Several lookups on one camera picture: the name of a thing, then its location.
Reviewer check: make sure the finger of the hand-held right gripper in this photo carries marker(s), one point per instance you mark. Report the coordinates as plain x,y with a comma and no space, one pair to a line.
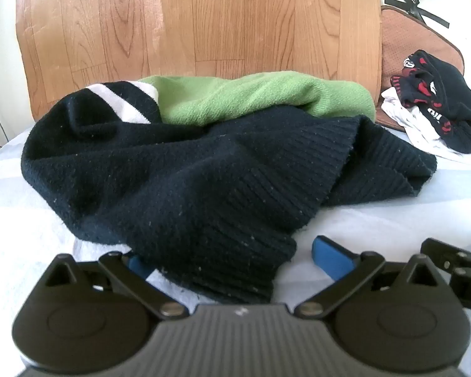
447,252

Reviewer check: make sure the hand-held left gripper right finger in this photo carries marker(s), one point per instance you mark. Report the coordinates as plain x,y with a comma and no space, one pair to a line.
331,257

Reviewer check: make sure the black knit sweater white stripes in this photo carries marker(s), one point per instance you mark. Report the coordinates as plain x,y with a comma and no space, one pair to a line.
188,180

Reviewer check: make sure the white garment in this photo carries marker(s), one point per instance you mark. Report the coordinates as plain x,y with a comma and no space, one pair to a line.
412,123

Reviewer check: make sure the black garment red print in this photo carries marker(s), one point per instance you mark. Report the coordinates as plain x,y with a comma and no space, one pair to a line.
443,94

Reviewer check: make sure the wood grain board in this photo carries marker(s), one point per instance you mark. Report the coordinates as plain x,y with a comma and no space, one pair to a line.
204,23

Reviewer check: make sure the grey striped bedsheet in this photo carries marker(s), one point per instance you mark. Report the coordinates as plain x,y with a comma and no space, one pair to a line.
35,220

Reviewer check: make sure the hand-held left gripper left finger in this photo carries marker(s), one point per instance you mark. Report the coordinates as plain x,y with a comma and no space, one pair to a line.
138,266

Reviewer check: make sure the green knit sweater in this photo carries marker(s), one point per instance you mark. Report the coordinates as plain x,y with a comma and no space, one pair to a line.
255,96

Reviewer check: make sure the black tape strips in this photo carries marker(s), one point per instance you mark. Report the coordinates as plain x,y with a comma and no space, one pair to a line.
414,6

